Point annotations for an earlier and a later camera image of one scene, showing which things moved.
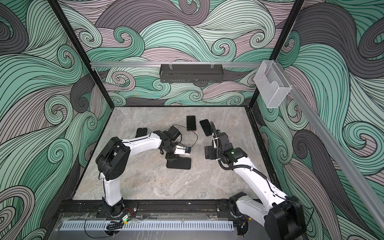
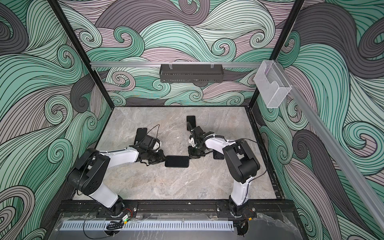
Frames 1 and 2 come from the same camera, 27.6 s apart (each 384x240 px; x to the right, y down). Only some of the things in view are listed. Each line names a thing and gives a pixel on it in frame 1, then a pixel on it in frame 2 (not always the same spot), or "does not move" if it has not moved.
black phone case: x=141 y=131 does not move
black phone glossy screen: x=206 y=127 to x=178 y=161
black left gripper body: x=171 y=155 to x=154 y=157
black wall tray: x=191 y=73 does not move
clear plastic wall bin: x=273 y=83 does not move
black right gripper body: x=212 y=151 to x=194 y=152
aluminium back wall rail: x=226 y=64 does not move
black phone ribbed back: x=191 y=122 does not move
